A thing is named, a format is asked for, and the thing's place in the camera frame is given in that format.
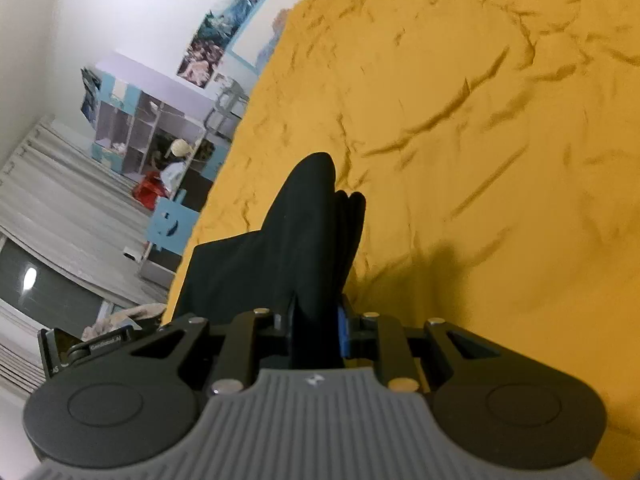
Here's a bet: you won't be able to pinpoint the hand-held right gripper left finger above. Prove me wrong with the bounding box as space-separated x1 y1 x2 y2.
129 294 297 395

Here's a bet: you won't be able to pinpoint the blue chair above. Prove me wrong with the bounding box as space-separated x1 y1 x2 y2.
139 197 199 282

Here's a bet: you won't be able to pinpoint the grey pleated curtain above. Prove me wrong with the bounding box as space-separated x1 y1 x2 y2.
0 114 168 403

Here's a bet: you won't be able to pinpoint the lilac blue shelf unit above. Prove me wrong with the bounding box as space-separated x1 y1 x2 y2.
80 51 237 196

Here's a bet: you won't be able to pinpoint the dark window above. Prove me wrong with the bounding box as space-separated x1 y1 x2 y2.
0 232 109 332

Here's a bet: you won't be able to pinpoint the beige cloth pile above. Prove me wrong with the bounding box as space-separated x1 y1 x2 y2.
81 302 169 345

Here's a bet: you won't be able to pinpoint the grey metal rack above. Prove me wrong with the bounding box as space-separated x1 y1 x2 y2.
204 76 249 137

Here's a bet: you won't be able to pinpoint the pinkish wall poster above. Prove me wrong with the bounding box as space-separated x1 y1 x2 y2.
176 40 225 89

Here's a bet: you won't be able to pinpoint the yellow blanket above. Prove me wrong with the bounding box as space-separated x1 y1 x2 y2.
161 0 640 478

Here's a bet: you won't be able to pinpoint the white blue bed headboard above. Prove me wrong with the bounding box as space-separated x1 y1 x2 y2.
229 0 347 70

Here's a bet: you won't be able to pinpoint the white cloth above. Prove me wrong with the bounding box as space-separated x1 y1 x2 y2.
160 160 187 192

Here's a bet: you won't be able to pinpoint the blue sea wall poster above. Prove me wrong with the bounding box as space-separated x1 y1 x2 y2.
189 0 297 56

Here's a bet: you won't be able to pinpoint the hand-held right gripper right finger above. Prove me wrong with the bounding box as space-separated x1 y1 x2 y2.
336 294 503 395

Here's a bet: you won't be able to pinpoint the cream hat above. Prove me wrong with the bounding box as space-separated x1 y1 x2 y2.
165 138 194 161

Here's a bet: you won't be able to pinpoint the red bag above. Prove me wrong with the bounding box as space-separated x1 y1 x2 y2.
132 170 169 209

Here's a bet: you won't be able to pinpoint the black pants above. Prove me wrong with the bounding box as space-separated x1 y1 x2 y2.
171 151 367 367

